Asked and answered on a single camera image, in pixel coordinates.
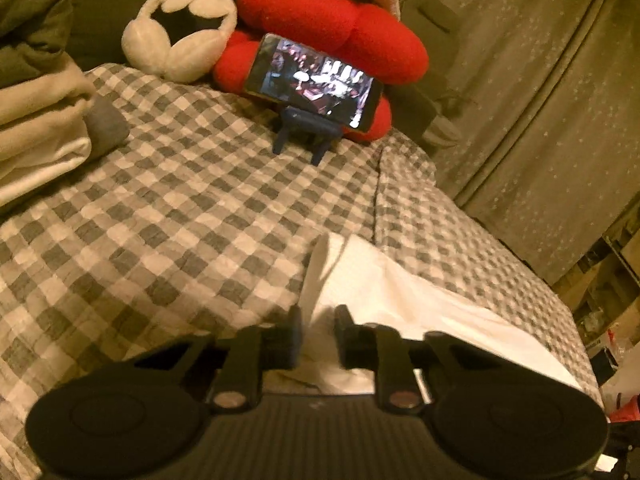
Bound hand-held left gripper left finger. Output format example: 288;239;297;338
127;304;306;411

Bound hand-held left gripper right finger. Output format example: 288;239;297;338
333;305;507;412

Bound white garment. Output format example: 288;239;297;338
0;135;95;208
305;234;586;396

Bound grey white checked blanket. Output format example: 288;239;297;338
0;62;606;480

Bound dark blue phone stand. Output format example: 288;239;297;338
272;105;346;167

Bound grey office chair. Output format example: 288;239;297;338
402;2;466;150

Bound smartphone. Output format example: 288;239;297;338
244;32;385;133

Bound wooden bookshelf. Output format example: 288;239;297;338
550;220;640;361

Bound grey rolled cloth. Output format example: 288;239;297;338
84;96;130;160

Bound white plastic bag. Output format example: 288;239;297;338
600;327;640;406

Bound star print curtain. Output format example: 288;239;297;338
460;0;640;286
395;0;616;201

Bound red printed bag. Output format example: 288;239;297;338
597;392;640;423

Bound folded white garment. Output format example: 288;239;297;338
0;135;95;208

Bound white fluffy earmuffs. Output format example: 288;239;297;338
122;0;238;85

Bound red plush cushion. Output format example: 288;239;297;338
212;0;431;143

